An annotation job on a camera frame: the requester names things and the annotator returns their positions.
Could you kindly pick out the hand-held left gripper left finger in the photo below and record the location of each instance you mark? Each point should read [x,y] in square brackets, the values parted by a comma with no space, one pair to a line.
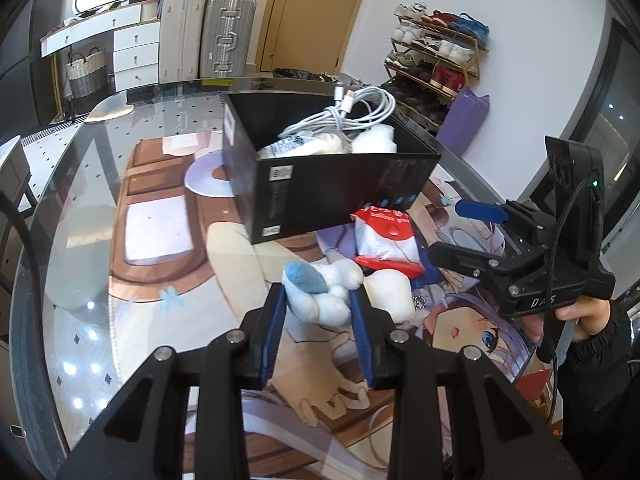
[272,332]

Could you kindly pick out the person's right hand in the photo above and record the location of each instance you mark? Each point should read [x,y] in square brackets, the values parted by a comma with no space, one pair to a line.
[590,317]

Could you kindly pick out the shoe rack with shoes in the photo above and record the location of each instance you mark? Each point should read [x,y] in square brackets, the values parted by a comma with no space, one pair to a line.
[450,50]

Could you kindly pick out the pile of loose shoes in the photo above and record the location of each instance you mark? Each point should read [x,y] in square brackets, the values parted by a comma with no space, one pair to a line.
[350,81]

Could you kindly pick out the printed clear plastic bag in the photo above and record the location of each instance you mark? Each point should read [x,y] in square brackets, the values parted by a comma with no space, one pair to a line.
[290,149]

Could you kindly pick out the white top side cabinet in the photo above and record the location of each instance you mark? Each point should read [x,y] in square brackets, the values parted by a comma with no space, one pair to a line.
[12,175]

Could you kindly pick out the printed cartoon table mat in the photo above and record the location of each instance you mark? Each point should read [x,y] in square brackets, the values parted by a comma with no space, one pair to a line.
[165,270]

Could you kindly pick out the dark grey fridge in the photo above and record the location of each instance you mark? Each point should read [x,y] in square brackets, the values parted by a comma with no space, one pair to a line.
[20,60]

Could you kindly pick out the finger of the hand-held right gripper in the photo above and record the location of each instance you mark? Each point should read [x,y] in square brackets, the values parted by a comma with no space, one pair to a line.
[480,209]
[460,259]

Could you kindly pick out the dotted grey rug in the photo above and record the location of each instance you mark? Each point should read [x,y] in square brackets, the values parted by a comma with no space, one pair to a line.
[55,160]

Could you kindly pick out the blue and white plush toy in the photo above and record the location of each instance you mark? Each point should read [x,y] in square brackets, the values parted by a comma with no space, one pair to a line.
[325,305]

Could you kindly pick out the white suitcase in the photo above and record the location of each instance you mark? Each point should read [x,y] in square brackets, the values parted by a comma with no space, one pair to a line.
[182,35]

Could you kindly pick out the dark glass door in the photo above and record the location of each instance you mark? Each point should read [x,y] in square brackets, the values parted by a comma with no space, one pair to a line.
[615,125]

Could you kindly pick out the wooden shoe rack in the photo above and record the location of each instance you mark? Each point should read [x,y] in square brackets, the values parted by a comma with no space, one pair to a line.
[477,62]

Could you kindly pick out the white vanity desk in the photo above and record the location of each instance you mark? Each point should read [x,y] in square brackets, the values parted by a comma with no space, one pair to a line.
[135,55]

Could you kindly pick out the person's right forearm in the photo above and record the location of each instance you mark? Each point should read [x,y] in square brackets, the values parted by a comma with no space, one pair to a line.
[595,390]

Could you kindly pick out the white foam block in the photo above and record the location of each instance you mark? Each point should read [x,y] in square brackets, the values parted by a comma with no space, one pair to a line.
[375,142]

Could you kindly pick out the purple bag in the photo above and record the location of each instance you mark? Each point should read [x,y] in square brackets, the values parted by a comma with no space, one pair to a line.
[462,120]

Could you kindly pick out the woven laundry basket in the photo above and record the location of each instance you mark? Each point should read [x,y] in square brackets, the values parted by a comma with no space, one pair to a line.
[87,80]

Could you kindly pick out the red and white packet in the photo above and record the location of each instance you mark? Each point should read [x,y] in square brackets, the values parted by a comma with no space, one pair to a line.
[385,245]

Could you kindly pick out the wooden door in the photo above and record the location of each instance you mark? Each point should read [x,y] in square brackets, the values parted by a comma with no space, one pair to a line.
[310,20]

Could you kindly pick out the silver suitcase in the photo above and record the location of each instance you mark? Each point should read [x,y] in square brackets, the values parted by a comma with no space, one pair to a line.
[227,35]

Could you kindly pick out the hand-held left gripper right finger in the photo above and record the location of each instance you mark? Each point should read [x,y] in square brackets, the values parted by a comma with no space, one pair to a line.
[362,340]

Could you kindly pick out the black cardboard box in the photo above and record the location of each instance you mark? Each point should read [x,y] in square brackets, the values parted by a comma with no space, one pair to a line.
[320,190]

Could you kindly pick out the bag of round sponges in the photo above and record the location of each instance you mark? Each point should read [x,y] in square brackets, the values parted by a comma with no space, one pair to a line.
[330,144]

